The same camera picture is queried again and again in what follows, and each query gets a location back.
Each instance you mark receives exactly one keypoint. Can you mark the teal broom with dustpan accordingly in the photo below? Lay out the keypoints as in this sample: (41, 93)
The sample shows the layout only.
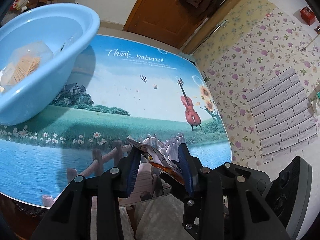
(190, 57)

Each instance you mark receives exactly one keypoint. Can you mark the light blue plastic basin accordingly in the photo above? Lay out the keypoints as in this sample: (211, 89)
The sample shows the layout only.
(54, 35)

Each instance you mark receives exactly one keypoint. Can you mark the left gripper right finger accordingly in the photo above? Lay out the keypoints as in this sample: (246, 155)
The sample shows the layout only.
(203, 206)

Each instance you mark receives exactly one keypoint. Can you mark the clear box of toothpicks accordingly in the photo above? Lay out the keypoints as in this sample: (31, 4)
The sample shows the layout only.
(23, 62)

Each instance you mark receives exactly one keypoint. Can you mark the red plush doll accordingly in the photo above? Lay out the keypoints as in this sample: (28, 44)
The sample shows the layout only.
(20, 5)

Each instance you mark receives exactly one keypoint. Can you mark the brown wooden door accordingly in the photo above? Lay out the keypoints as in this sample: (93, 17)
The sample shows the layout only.
(168, 21)

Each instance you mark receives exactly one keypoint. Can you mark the red box on wall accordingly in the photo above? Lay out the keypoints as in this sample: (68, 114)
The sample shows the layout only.
(307, 15)

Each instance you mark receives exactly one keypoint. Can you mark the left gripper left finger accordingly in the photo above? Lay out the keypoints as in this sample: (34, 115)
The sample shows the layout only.
(117, 182)

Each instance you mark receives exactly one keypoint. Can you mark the red white snack bag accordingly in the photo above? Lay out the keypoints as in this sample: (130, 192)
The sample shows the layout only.
(158, 160)

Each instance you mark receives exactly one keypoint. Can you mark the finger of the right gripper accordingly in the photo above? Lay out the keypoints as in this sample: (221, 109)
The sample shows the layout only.
(180, 187)

